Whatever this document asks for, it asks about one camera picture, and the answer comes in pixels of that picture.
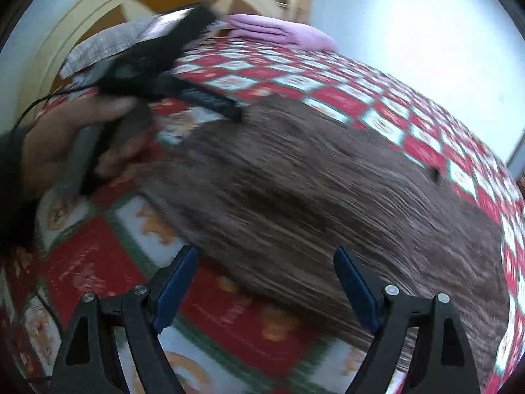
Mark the black white striped pillow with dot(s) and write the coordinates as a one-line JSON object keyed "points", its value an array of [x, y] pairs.
{"points": [[102, 45]]}

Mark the red checked printed bedspread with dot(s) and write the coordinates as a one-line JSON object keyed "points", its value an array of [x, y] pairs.
{"points": [[102, 271]]}

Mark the folded pink blanket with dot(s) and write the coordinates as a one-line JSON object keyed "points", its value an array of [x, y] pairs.
{"points": [[287, 33]]}

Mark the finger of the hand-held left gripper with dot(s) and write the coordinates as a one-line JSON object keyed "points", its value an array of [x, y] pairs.
{"points": [[205, 98]]}

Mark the brown knitted sweater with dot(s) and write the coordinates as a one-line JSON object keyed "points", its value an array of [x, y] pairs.
{"points": [[307, 180]]}

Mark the person's left hand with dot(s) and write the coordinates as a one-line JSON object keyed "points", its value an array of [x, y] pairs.
{"points": [[53, 139]]}

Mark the cream brown wooden headboard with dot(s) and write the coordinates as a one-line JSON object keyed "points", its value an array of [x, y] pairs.
{"points": [[74, 12]]}

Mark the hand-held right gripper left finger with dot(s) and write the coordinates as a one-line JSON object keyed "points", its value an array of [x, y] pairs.
{"points": [[174, 291]]}

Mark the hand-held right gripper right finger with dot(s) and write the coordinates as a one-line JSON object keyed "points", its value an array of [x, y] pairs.
{"points": [[357, 291]]}

